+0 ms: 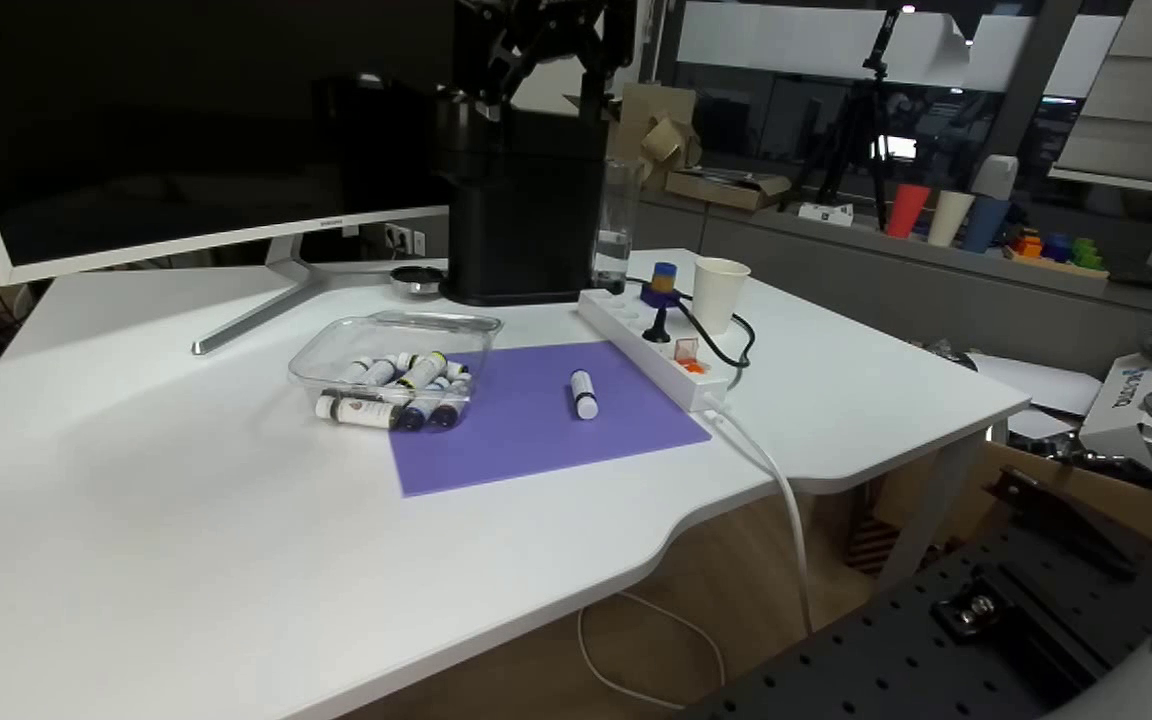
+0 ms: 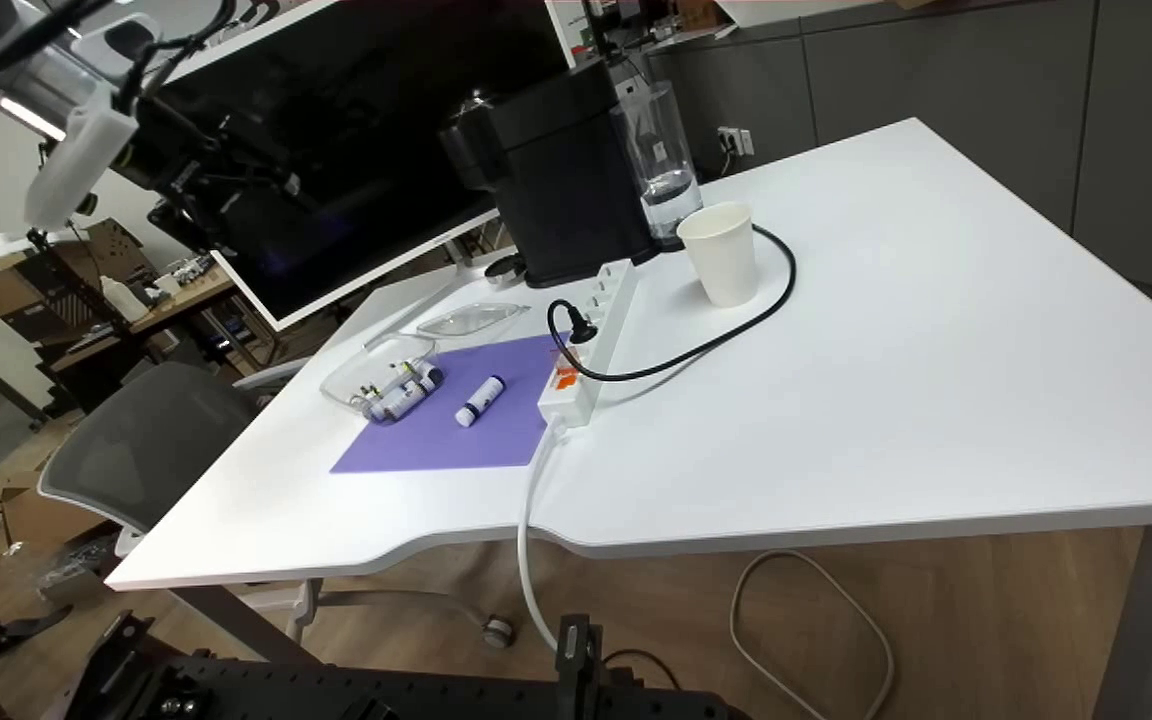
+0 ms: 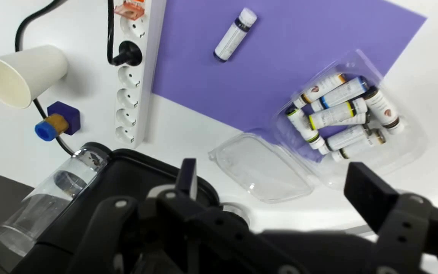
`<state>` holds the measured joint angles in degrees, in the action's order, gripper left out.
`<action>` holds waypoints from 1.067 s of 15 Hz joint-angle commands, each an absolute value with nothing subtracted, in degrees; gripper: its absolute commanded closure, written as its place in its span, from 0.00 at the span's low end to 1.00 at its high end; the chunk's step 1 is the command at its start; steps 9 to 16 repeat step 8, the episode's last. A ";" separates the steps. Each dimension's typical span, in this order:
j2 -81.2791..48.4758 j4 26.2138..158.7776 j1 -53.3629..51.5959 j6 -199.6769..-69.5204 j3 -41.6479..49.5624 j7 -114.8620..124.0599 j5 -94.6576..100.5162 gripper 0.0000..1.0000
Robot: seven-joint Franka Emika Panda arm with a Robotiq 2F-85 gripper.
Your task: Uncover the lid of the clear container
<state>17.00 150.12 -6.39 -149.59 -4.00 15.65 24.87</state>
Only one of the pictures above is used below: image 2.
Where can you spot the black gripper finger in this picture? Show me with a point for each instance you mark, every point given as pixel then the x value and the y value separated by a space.
pixel 296 157
pixel 254 243

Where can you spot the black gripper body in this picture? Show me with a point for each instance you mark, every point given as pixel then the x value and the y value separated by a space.
pixel 196 161

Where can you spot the clear plastic container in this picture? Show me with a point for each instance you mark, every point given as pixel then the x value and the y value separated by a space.
pixel 349 380

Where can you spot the white framed monitor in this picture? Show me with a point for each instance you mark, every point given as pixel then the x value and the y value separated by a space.
pixel 389 83

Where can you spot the cluttered wooden desk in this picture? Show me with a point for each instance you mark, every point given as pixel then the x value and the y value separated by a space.
pixel 138 300

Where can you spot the white cylinder with dark ends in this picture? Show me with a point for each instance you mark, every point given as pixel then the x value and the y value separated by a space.
pixel 386 396

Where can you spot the small dark cylinder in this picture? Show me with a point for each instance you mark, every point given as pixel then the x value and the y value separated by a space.
pixel 424 378

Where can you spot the grey office chair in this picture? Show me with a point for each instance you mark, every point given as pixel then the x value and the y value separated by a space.
pixel 149 441

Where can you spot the black coffee machine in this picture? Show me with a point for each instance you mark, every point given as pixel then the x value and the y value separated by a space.
pixel 563 187

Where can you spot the small white cylinder bottle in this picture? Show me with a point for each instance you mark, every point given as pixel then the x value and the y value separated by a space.
pixel 482 401

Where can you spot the purple mat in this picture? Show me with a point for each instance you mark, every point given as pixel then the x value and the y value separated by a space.
pixel 469 445

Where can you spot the white power strip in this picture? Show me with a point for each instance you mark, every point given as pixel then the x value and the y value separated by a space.
pixel 609 306

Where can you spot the clear water tank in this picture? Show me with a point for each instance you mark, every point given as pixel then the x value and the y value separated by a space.
pixel 663 147

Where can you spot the white paper cup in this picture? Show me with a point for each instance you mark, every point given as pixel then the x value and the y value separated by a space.
pixel 727 260

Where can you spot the white wrist mount plate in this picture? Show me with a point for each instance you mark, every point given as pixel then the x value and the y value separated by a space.
pixel 78 165

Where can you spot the white wall socket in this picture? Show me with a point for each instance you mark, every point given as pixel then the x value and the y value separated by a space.
pixel 739 141

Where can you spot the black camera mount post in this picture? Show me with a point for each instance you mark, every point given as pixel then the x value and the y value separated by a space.
pixel 576 647

